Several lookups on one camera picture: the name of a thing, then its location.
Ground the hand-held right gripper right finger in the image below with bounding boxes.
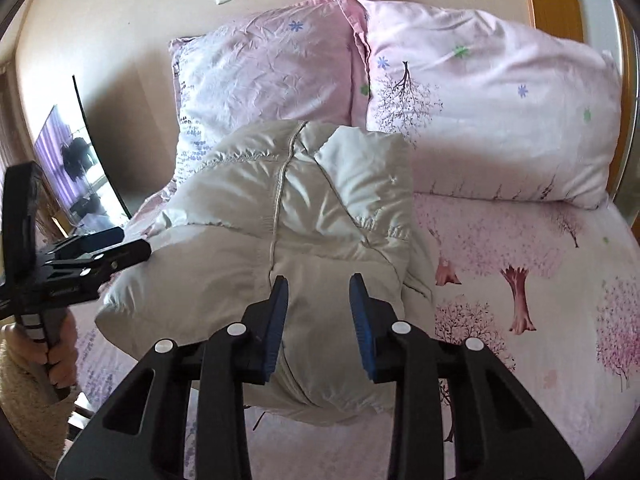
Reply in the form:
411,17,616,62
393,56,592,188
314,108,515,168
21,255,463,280
348,272,586,480

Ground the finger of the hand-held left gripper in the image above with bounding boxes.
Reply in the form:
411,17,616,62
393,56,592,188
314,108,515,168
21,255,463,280
47,226,126,257
42,238,153,306

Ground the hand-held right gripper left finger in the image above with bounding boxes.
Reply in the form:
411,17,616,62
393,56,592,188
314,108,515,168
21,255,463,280
55,275,290,480

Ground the white puffer jacket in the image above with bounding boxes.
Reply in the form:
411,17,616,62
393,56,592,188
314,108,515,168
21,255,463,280
94,120,437,427

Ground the person's left forearm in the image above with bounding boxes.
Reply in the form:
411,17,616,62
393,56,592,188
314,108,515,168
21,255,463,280
0,337,77,468

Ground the person's left hand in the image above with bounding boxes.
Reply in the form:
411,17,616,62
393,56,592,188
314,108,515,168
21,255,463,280
0,307,80,392

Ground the pink floral bed sheet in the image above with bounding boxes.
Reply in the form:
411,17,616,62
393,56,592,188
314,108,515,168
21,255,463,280
75,180,637,480

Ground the pink pillow with purple leaves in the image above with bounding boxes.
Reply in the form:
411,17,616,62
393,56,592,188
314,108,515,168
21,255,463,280
167,0,372,196

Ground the pink pillow with tree print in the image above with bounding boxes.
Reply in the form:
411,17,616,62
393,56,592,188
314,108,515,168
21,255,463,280
349,0,622,211

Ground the wall mirror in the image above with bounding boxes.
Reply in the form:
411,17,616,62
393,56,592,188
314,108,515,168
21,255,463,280
32,74,132,242

